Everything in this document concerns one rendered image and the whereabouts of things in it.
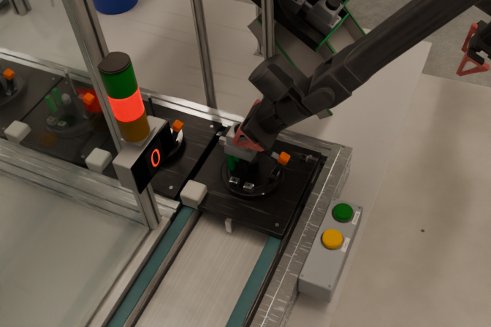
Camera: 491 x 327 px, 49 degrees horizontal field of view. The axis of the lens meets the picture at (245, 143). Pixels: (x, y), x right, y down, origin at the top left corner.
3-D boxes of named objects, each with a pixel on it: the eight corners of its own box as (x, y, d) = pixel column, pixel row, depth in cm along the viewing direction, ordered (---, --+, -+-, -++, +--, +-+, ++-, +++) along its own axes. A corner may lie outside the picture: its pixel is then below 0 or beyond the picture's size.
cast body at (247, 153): (259, 148, 115) (259, 125, 110) (251, 163, 113) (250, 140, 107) (224, 136, 118) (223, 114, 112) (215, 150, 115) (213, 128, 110)
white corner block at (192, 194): (209, 195, 120) (207, 184, 117) (199, 211, 118) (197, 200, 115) (191, 189, 122) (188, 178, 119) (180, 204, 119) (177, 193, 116)
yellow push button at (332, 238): (344, 237, 111) (345, 232, 109) (337, 253, 109) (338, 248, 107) (326, 231, 112) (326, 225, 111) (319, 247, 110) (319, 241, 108)
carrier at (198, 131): (223, 128, 134) (218, 91, 124) (175, 202, 120) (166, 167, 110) (141, 104, 141) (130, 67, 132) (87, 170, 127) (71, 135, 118)
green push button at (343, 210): (354, 211, 115) (355, 206, 113) (348, 225, 113) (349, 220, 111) (336, 205, 116) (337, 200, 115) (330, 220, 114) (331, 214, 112)
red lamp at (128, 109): (150, 104, 89) (144, 82, 85) (134, 125, 86) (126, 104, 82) (124, 97, 90) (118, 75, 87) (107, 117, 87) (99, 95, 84)
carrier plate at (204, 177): (321, 158, 125) (321, 152, 124) (282, 241, 111) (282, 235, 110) (229, 130, 133) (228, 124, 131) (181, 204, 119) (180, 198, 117)
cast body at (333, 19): (336, 26, 119) (351, 6, 113) (326, 37, 116) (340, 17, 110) (306, 3, 119) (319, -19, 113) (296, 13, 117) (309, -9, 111)
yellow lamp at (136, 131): (155, 125, 92) (150, 105, 89) (140, 146, 89) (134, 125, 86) (131, 117, 94) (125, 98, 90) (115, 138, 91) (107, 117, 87)
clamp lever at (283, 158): (279, 172, 117) (291, 155, 111) (276, 179, 116) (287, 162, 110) (265, 164, 118) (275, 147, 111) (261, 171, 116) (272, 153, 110)
